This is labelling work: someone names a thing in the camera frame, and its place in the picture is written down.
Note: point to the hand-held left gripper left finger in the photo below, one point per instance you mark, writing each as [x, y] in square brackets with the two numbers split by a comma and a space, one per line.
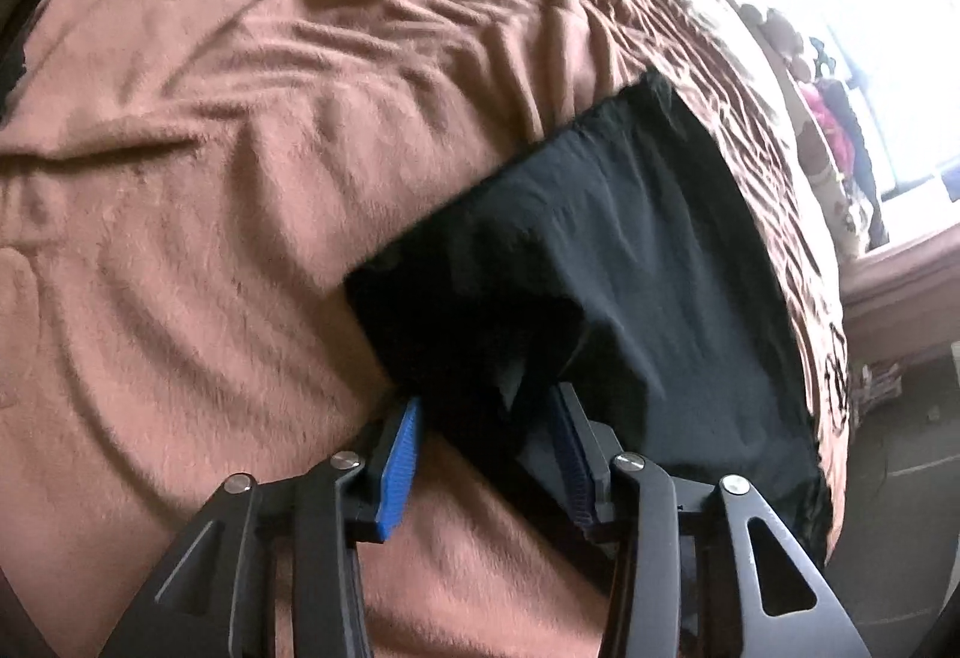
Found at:
[397, 470]

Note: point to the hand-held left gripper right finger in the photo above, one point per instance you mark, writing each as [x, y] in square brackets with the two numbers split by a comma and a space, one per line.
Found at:
[574, 463]

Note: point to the black pants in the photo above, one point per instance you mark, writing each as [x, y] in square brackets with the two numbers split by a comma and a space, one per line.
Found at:
[600, 253]

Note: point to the stack of books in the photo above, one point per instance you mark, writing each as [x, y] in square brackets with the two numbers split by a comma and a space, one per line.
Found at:
[877, 388]

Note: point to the brown blanket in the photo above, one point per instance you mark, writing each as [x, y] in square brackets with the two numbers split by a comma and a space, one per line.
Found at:
[225, 178]

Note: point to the pinkish brown curtain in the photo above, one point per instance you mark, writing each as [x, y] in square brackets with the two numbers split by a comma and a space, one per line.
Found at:
[907, 294]

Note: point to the black garment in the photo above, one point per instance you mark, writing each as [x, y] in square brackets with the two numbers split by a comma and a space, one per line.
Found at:
[862, 163]

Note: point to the pink garment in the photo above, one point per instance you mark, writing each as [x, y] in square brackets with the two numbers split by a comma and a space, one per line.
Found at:
[825, 118]

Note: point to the dark hanging cloth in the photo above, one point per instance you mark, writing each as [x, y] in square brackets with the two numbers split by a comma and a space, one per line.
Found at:
[930, 189]

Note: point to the tan plush toy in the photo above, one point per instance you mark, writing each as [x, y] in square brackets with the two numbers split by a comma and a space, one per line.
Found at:
[784, 36]

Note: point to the black plush toy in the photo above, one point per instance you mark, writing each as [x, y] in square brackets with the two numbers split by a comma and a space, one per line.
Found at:
[823, 54]

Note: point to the window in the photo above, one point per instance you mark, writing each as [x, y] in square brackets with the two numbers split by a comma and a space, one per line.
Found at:
[900, 28]

